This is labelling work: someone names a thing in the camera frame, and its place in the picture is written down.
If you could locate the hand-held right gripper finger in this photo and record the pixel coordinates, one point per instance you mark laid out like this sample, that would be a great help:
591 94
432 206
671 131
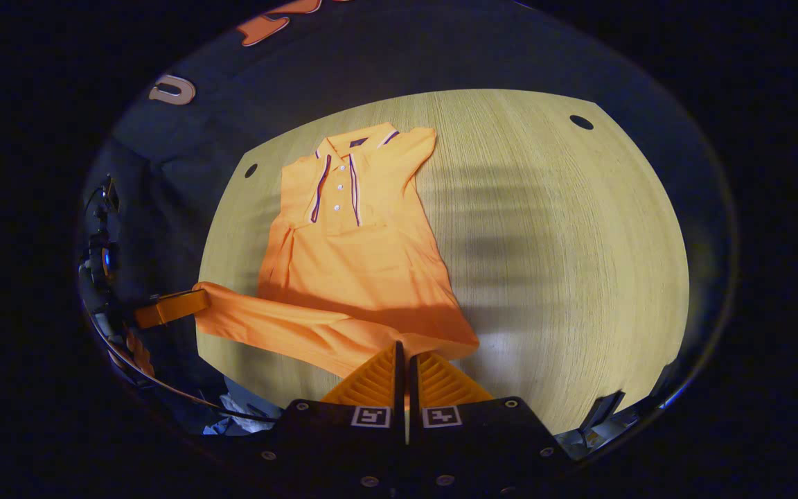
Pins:
400 381
413 384

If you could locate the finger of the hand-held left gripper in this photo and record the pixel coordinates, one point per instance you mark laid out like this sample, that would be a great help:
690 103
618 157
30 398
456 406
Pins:
174 307

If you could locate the orange T-shirt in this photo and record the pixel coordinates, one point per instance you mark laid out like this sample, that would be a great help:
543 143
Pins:
357 277

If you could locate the light blue clothing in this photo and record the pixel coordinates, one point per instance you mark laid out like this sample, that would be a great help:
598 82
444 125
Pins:
240 419

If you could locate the black backdrop cloth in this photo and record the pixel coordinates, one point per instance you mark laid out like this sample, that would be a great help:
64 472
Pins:
371 55

